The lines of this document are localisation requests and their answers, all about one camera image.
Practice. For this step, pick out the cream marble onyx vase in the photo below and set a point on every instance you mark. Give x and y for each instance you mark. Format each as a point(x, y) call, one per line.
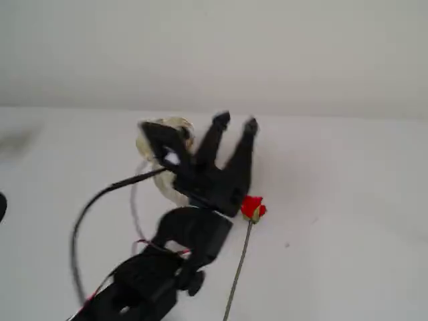
point(165, 189)

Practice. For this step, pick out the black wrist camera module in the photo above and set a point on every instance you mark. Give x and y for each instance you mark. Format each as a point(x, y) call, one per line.
point(164, 137)

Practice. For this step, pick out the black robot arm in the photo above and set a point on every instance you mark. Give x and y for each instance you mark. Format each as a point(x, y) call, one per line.
point(187, 230)

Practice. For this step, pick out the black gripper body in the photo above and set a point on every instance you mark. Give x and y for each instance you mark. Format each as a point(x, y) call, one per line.
point(219, 188)

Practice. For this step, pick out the red rose with green stem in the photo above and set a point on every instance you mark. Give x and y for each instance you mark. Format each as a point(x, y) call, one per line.
point(252, 204)

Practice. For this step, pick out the dark round object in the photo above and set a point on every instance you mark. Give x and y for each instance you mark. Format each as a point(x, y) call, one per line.
point(2, 207)

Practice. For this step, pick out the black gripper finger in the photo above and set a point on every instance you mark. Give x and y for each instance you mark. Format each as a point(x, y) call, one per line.
point(242, 164)
point(210, 147)

